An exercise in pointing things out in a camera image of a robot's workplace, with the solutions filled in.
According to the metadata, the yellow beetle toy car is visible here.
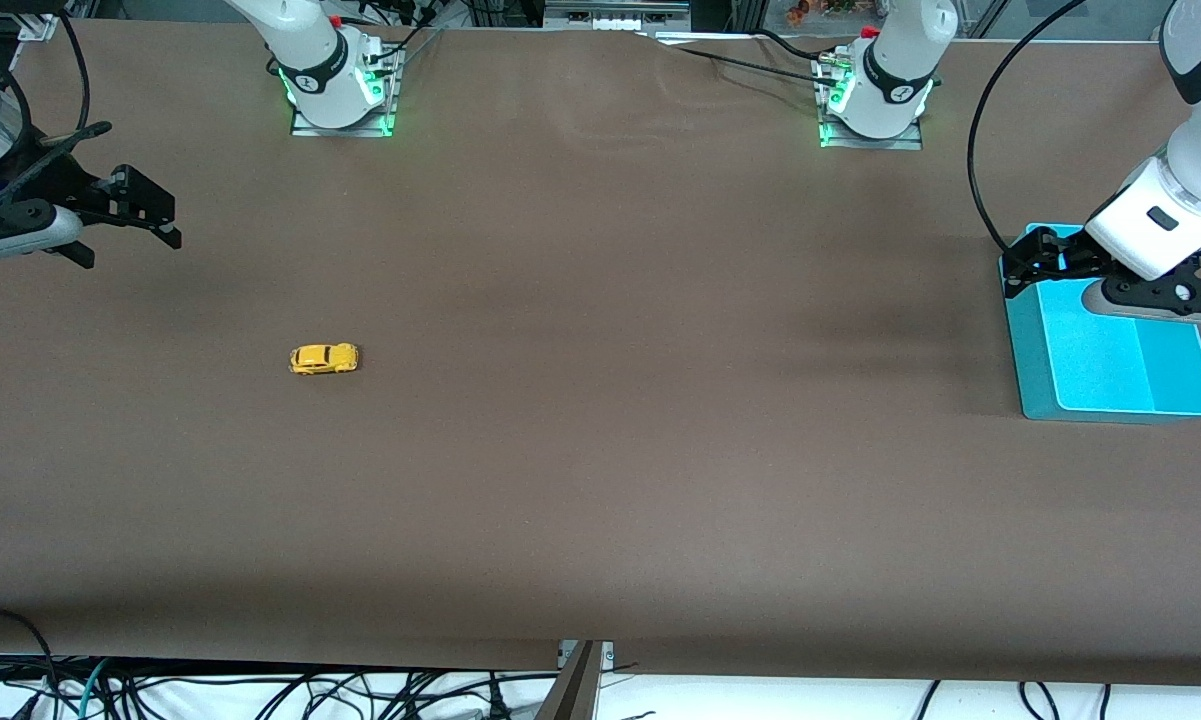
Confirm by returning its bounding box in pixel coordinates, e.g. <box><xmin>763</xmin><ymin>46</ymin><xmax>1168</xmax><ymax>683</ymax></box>
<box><xmin>289</xmin><ymin>343</ymin><xmax>360</xmax><ymax>376</ymax></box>

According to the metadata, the teal plastic storage bin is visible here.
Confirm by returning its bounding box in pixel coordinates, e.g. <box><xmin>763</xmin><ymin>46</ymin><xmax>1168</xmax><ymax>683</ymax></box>
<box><xmin>1000</xmin><ymin>223</ymin><xmax>1201</xmax><ymax>422</ymax></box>

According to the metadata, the orange background object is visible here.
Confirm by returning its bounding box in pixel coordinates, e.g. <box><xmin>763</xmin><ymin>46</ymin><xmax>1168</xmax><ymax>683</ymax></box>
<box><xmin>785</xmin><ymin>0</ymin><xmax>866</xmax><ymax>26</ymax></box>

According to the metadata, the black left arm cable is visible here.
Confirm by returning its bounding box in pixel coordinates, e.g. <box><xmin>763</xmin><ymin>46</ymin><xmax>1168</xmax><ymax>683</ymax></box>
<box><xmin>967</xmin><ymin>0</ymin><xmax>1091</xmax><ymax>256</ymax></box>

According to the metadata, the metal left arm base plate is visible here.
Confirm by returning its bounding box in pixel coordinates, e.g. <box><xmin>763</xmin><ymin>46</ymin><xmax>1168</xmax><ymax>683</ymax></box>
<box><xmin>817</xmin><ymin>52</ymin><xmax>924</xmax><ymax>151</ymax></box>

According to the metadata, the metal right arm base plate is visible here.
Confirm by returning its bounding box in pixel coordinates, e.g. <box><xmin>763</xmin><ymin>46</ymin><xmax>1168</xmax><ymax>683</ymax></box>
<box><xmin>290</xmin><ymin>48</ymin><xmax>398</xmax><ymax>138</ymax></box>

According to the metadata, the long black table cable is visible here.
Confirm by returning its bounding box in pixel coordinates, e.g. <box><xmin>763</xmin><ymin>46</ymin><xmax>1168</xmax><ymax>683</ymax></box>
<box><xmin>645</xmin><ymin>28</ymin><xmax>846</xmax><ymax>81</ymax></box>

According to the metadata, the black looped floor cable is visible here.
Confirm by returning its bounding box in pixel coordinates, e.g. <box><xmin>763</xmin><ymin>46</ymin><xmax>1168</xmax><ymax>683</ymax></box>
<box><xmin>0</xmin><ymin>607</ymin><xmax>58</xmax><ymax>720</ymax></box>

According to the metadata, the teal floor cable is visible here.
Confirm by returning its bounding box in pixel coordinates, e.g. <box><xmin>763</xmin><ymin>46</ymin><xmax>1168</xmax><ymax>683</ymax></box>
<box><xmin>77</xmin><ymin>660</ymin><xmax>113</xmax><ymax>720</ymax></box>

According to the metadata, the black floor cable tangle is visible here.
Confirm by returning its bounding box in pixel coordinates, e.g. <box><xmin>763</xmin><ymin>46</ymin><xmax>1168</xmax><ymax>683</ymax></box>
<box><xmin>110</xmin><ymin>668</ymin><xmax>561</xmax><ymax>720</ymax></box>

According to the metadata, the silver table edge bracket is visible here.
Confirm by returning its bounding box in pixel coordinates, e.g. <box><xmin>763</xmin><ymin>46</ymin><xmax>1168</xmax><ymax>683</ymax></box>
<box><xmin>558</xmin><ymin>640</ymin><xmax>616</xmax><ymax>671</ymax></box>

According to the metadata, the brown table support post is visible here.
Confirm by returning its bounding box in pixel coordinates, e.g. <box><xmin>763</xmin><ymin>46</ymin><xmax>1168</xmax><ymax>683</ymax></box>
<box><xmin>535</xmin><ymin>641</ymin><xmax>602</xmax><ymax>720</ymax></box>

